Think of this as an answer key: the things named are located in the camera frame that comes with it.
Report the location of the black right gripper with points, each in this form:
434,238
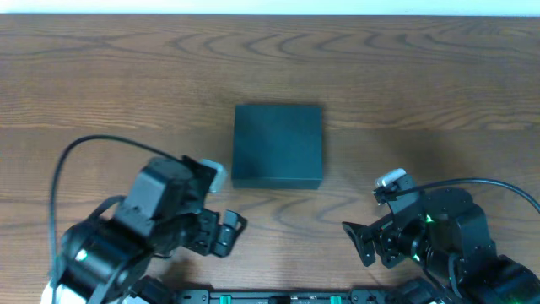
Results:
384,240

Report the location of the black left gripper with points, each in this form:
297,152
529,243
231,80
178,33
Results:
209,232

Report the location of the black rectangular box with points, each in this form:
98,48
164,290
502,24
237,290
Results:
277,147

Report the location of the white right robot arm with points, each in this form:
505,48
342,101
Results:
447,235

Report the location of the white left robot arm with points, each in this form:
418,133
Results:
104,261

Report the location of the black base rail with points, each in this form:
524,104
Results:
281,297

